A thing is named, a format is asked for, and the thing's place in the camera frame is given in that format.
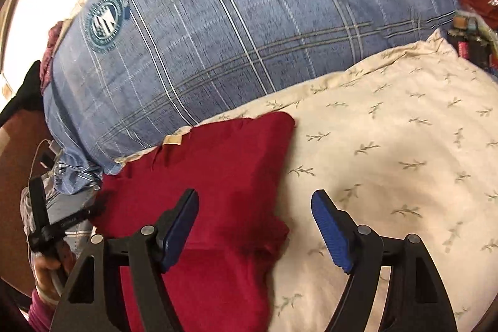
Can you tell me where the white charger cable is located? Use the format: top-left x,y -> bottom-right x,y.
29,139 -> 51,181

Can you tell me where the blue plaid pillow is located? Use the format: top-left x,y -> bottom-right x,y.
42,0 -> 460,196

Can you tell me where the maroon patterned cloth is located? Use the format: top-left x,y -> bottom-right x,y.
39,21 -> 65,91

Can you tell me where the grey striped bed cover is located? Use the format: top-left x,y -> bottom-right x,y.
19,161 -> 102,251

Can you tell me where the person's left hand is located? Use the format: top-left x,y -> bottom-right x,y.
32,242 -> 76,305

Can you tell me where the red knit garment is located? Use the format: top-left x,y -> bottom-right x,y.
91,111 -> 296,332

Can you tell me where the person's left forearm magenta sleeve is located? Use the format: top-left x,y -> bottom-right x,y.
26,289 -> 60,332

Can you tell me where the black cloth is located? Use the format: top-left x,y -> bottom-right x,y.
0,60 -> 45,126

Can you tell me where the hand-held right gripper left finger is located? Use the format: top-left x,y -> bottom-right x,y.
50,189 -> 200,332

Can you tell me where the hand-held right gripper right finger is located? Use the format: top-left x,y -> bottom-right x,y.
310,189 -> 460,332

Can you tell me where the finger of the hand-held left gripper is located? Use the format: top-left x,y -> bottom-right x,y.
76,200 -> 107,226

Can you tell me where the wooden headboard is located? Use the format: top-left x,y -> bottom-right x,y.
0,106 -> 53,294

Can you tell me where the cream leaf-print bedsheet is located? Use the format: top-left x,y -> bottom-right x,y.
117,29 -> 498,332

